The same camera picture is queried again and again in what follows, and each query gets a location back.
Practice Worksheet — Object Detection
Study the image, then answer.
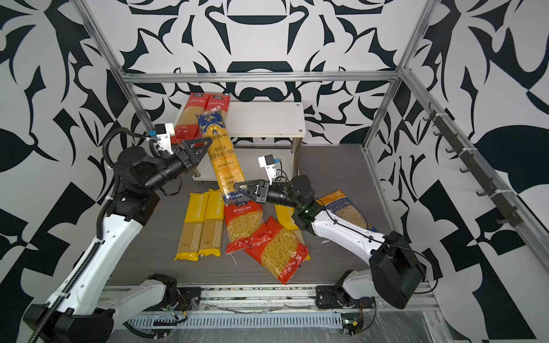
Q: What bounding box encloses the red spaghetti package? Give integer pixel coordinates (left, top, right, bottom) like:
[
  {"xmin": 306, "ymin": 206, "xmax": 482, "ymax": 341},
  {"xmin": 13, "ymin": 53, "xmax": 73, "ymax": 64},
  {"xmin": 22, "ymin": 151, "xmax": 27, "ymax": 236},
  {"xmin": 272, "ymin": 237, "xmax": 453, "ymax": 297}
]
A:
[
  {"xmin": 171, "ymin": 93, "xmax": 210, "ymax": 144},
  {"xmin": 205, "ymin": 94, "xmax": 231, "ymax": 112}
]

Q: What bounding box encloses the orange blue spaghetti package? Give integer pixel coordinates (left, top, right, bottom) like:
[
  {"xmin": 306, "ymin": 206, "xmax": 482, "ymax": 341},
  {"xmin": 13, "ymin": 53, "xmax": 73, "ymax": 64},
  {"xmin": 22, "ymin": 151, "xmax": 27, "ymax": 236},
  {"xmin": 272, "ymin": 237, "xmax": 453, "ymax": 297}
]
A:
[{"xmin": 197, "ymin": 107, "xmax": 245, "ymax": 205}]

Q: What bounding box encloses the red fusilli bag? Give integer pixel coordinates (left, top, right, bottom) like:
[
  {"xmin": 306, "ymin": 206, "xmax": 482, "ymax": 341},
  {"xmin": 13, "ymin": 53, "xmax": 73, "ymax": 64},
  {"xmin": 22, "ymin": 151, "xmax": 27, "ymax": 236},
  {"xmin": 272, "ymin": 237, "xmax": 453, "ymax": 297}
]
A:
[
  {"xmin": 224, "ymin": 202, "xmax": 264, "ymax": 254},
  {"xmin": 244, "ymin": 217, "xmax": 309, "ymax": 284}
]

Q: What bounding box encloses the orange blue pasta bag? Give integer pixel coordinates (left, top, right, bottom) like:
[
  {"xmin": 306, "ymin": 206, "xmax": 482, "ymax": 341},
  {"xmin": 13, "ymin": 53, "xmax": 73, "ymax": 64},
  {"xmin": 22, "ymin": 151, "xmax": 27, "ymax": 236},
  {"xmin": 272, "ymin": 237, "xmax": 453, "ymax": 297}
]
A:
[{"xmin": 318, "ymin": 190, "xmax": 377, "ymax": 232}]

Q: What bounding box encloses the yellow pastatime spaghetti package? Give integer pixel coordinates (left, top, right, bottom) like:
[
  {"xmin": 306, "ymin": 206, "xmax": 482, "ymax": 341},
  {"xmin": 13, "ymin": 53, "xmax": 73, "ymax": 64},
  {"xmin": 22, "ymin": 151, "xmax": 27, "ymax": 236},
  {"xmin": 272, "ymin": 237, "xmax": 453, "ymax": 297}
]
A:
[{"xmin": 199, "ymin": 190, "xmax": 225, "ymax": 257}]

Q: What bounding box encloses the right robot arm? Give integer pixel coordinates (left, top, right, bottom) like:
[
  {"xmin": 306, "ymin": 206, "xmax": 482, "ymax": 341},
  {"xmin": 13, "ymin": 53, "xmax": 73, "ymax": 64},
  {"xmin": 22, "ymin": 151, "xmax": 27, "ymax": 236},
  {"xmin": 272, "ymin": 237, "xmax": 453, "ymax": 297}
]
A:
[{"xmin": 234, "ymin": 175, "xmax": 426, "ymax": 310}]

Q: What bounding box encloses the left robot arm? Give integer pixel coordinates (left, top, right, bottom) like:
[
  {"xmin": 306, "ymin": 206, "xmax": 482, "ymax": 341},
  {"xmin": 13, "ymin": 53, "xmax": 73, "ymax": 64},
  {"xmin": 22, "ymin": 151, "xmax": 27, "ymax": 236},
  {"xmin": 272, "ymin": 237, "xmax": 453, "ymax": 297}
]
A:
[{"xmin": 23, "ymin": 138, "xmax": 212, "ymax": 342}]

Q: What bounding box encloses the small yellow pasta package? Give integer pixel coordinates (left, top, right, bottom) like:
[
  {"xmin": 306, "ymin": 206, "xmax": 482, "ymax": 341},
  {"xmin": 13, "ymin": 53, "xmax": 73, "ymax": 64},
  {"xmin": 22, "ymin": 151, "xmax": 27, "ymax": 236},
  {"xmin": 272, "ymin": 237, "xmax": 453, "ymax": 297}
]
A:
[{"xmin": 275, "ymin": 204, "xmax": 306, "ymax": 246}]

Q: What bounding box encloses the white two-tier shelf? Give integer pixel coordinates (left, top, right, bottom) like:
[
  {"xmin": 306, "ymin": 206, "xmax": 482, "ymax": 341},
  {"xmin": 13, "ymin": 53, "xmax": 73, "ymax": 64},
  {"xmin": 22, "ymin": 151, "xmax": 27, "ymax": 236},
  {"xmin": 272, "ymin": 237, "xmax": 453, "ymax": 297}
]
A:
[{"xmin": 169, "ymin": 101, "xmax": 307, "ymax": 186}]

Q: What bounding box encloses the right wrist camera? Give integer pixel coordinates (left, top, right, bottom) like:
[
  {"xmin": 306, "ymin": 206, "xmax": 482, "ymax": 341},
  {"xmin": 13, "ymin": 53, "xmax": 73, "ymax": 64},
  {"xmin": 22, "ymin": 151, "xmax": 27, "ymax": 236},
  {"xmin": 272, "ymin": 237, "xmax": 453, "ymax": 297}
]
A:
[{"xmin": 258, "ymin": 154, "xmax": 281, "ymax": 184}]

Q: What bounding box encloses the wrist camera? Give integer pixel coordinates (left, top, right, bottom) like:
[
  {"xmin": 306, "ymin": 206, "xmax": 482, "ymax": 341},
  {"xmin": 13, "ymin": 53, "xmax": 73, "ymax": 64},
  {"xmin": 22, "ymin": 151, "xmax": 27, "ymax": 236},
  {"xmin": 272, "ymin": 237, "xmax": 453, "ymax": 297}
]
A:
[
  {"xmin": 147, "ymin": 123, "xmax": 175, "ymax": 159},
  {"xmin": 258, "ymin": 154, "xmax": 281, "ymax": 184}
]

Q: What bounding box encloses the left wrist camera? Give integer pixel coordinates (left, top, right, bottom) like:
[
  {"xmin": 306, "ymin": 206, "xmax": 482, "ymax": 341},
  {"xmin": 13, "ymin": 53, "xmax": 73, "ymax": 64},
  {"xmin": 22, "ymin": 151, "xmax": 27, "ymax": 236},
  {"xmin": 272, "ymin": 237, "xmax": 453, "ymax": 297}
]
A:
[{"xmin": 147, "ymin": 123, "xmax": 175, "ymax": 159}]

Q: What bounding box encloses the aluminium front rail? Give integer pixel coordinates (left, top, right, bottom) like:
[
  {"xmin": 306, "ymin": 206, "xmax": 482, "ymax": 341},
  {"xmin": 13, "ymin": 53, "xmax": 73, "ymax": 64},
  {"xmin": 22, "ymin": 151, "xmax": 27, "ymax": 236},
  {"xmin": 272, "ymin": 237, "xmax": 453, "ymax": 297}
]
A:
[{"xmin": 100, "ymin": 284, "xmax": 440, "ymax": 312}]

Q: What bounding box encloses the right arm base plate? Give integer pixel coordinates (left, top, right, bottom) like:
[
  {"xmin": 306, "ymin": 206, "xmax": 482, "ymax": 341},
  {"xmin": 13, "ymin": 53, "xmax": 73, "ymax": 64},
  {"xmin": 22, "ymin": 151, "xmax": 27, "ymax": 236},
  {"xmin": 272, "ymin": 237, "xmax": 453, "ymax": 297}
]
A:
[{"xmin": 315, "ymin": 285, "xmax": 375, "ymax": 310}]

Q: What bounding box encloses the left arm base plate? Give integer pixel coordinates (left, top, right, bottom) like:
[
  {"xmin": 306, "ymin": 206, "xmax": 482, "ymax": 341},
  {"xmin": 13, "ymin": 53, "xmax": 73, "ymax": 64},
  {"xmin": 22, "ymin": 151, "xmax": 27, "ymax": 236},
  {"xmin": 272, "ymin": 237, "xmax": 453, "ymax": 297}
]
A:
[{"xmin": 162, "ymin": 286, "xmax": 202, "ymax": 311}]

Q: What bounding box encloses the white cable duct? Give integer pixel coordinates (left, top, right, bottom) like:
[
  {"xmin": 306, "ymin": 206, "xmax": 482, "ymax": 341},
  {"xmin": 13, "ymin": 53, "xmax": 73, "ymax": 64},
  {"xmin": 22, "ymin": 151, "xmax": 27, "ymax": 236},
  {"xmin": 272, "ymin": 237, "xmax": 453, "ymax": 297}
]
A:
[{"xmin": 128, "ymin": 313, "xmax": 343, "ymax": 330}]

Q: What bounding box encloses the wall hook rail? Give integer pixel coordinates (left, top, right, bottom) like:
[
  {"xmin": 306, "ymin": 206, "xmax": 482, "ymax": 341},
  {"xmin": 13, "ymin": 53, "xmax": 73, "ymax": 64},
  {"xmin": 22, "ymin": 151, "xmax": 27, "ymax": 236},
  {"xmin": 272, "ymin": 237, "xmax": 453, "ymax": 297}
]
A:
[{"xmin": 424, "ymin": 101, "xmax": 524, "ymax": 227}]

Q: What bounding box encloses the aluminium cage frame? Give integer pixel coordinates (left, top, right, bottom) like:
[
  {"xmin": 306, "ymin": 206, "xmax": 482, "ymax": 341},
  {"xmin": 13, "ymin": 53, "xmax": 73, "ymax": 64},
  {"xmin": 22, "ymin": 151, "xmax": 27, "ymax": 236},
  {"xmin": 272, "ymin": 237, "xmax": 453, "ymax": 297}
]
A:
[{"xmin": 73, "ymin": 1, "xmax": 548, "ymax": 268}]

